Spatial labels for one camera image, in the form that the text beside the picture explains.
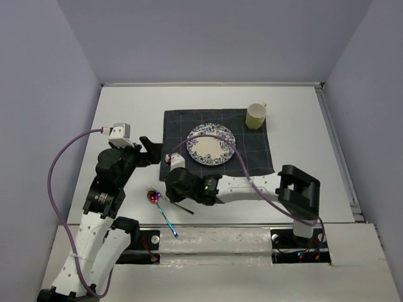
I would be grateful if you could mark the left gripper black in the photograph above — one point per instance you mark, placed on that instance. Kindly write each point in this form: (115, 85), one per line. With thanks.
(153, 155)

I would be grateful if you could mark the aluminium rail front edge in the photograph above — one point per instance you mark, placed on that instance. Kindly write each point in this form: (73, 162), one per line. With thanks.
(216, 225)

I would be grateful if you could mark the iridescent spoon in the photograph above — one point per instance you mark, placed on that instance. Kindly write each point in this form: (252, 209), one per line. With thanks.
(171, 227)

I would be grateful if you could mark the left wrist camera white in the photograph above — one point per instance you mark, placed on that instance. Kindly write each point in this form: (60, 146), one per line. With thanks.
(118, 135)

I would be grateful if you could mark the blue floral plate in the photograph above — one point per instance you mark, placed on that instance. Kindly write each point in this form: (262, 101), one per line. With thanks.
(207, 149)

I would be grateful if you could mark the iridescent fork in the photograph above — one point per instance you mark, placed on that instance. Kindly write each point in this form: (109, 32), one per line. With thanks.
(182, 208)

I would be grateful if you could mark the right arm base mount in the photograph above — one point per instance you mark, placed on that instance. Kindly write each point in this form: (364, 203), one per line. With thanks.
(289, 249)

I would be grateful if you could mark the aluminium rail edge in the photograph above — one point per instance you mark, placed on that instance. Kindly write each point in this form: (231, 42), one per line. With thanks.
(339, 155)
(216, 225)

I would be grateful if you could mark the dark checked cloth napkin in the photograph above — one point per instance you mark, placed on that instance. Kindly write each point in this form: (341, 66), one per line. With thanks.
(253, 145)

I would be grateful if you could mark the pale yellow paper cup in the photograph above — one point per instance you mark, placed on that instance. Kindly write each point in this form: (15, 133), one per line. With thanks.
(256, 115)

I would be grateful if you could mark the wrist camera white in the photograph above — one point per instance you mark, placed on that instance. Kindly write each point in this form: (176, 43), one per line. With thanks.
(175, 161)
(118, 135)

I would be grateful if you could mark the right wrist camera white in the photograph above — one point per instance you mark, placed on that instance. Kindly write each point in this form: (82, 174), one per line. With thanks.
(175, 161)

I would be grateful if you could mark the aluminium rail right edge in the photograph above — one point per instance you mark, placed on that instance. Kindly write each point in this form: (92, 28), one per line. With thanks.
(339, 155)

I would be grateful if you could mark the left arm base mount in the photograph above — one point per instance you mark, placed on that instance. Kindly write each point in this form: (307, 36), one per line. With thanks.
(145, 251)

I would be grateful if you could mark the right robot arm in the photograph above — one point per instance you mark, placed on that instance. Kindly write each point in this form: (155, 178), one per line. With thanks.
(292, 191)

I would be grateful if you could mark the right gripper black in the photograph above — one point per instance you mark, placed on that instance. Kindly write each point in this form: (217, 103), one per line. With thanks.
(174, 194)

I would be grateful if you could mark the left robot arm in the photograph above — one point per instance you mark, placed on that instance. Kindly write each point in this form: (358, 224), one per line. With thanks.
(102, 234)

